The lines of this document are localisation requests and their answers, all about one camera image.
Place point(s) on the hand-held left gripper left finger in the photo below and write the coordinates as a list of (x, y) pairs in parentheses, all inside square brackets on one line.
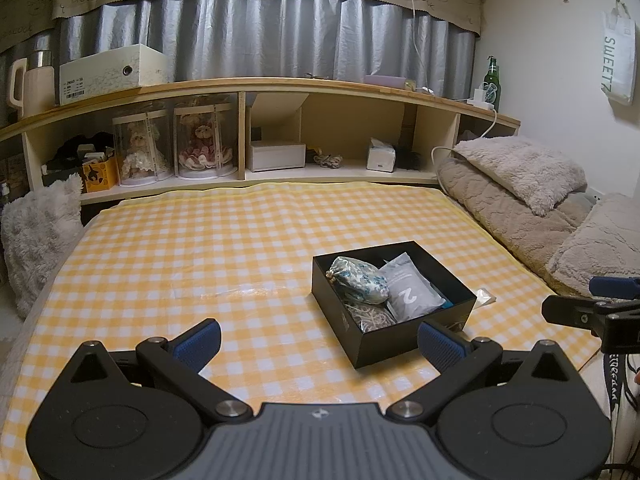
[(197, 345)]

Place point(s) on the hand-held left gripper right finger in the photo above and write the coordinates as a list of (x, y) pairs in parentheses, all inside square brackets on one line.
[(442, 345)]

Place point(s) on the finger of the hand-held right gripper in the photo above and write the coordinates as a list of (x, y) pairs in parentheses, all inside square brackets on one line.
[(575, 312), (612, 286)]

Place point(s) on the black box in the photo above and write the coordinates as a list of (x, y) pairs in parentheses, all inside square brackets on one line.
[(390, 347)]

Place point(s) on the grey fabric pouch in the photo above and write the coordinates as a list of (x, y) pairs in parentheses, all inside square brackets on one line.
[(412, 295)]

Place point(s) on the blue floral fabric pouch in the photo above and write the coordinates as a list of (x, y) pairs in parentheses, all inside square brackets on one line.
[(357, 280)]

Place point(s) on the clear plastic wrapper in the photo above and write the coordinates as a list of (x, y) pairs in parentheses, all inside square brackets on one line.
[(485, 296)]

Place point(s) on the yellow checked blanket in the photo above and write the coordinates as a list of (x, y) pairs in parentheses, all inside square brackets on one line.
[(200, 260)]

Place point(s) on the beige quilted blanket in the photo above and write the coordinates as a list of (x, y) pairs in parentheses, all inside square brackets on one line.
[(495, 225)]

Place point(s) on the fluffy grey pillow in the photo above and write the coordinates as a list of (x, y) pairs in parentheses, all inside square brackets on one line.
[(525, 170)]

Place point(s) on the fluffy grey cushion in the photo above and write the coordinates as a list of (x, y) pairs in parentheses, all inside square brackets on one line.
[(40, 240)]

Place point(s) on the orange cardboard box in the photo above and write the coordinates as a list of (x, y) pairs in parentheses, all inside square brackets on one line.
[(100, 175)]

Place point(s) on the white tissue box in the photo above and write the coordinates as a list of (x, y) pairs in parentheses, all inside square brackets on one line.
[(381, 156)]

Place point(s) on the doll in clear case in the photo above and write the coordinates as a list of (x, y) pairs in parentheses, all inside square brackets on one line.
[(142, 152), (205, 145)]

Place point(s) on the white storage box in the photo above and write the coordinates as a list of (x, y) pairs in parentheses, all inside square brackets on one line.
[(277, 156)]

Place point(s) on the white charger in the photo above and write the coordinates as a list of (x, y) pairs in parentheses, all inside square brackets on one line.
[(482, 97)]

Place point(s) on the black cloth bundle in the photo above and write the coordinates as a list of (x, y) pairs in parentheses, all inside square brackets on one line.
[(80, 147)]

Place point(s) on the white tote bag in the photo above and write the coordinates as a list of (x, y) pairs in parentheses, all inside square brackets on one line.
[(619, 55)]

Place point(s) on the green glass bottle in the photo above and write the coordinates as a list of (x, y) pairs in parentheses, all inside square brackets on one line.
[(491, 85)]

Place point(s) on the purple flat box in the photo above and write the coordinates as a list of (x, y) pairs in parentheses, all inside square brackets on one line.
[(384, 81)]

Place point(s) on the white shoe box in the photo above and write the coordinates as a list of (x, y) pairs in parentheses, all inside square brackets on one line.
[(115, 72)]

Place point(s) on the cream thermos jug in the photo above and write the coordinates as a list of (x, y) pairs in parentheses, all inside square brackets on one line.
[(37, 85)]

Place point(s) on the silver grey curtain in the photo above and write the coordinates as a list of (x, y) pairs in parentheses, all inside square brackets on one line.
[(260, 35)]

